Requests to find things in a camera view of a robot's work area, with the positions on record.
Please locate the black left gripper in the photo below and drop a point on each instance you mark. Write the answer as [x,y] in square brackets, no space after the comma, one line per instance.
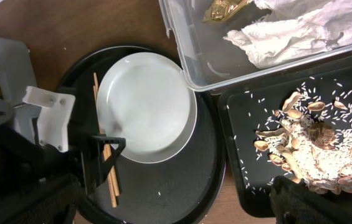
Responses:
[32,155]

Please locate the clear plastic bin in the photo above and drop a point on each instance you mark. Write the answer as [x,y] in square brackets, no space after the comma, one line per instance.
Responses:
[208,60]

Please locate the round black tray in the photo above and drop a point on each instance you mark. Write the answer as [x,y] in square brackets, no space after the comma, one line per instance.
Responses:
[181,190]

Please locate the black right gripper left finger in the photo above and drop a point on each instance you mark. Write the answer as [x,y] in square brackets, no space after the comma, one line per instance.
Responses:
[54,201]

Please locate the white crumpled paper towel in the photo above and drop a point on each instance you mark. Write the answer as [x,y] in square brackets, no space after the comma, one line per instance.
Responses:
[294,29]

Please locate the food scraps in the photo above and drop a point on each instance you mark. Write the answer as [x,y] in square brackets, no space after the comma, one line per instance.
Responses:
[318,155]

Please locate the white round plate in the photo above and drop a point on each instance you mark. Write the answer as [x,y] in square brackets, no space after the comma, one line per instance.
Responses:
[143,99]

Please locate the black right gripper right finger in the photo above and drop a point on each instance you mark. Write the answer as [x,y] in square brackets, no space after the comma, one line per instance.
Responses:
[294,204]

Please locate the black rectangular tray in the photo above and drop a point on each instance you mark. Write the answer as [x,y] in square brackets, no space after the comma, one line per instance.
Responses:
[243,112]

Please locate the grey dishwasher rack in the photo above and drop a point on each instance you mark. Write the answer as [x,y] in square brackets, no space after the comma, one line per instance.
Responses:
[16,73]

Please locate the brown Nescafe Gold wrapper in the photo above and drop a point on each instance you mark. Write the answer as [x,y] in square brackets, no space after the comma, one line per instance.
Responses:
[222,10]

